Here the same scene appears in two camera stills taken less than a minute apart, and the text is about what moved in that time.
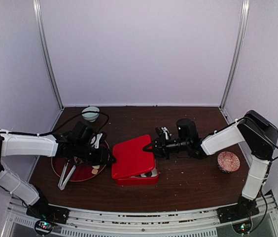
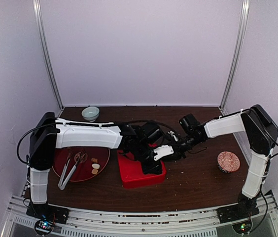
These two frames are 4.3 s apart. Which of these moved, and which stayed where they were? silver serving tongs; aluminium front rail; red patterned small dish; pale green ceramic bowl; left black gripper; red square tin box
Moved: red square tin box; left black gripper
Stayed: red patterned small dish; pale green ceramic bowl; silver serving tongs; aluminium front rail
